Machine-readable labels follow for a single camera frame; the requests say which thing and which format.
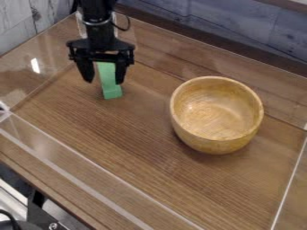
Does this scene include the green rectangular block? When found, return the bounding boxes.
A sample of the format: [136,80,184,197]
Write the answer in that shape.
[98,62,123,100]

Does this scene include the clear acrylic tray wall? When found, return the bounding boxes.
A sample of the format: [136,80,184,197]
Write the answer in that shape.
[0,18,307,230]

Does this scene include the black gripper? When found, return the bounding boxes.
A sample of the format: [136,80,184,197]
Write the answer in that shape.
[66,39,136,84]

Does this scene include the black cable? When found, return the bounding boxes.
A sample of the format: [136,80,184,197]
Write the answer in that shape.
[0,209,23,230]

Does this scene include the black table frame bracket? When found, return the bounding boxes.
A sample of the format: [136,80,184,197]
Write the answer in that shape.
[26,189,82,230]

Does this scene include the wooden bowl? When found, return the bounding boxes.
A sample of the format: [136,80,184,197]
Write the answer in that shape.
[170,75,264,155]

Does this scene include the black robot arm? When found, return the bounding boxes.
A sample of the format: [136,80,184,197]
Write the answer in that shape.
[66,0,136,84]

